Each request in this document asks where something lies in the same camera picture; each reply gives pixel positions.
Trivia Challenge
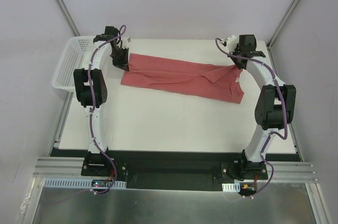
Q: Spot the pink t shirt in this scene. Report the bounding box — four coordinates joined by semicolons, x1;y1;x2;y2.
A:
121;53;244;104

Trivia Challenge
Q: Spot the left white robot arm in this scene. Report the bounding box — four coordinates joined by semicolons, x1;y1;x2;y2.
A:
73;25;129;181

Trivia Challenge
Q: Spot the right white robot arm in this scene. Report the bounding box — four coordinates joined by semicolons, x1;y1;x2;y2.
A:
224;34;296;181

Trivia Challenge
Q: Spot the white plastic basket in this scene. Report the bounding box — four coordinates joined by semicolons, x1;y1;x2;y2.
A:
52;36;112;92

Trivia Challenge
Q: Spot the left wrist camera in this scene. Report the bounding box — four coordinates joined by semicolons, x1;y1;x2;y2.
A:
120;36;131;49

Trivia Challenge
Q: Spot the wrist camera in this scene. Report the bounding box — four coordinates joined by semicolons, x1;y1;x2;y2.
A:
224;35;238;53
120;36;131;49

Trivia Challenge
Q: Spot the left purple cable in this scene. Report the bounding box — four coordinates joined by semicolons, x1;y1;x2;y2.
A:
87;25;129;195

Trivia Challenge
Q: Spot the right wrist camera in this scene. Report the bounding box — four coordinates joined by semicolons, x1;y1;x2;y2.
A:
224;35;238;53

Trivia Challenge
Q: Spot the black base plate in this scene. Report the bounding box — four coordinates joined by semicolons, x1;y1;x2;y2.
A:
81;151;268;191

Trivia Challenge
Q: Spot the right white cable duct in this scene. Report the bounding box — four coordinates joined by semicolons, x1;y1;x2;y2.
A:
222;182;240;193

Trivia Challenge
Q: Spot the white cable duct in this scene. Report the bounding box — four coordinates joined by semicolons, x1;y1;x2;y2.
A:
44;178;127;190
222;182;240;193

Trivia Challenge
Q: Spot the aluminium rail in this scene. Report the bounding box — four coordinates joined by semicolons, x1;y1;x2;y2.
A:
33;156;319;183

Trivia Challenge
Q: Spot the left white cable duct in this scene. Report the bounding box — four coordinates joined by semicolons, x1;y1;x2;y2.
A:
44;178;127;190

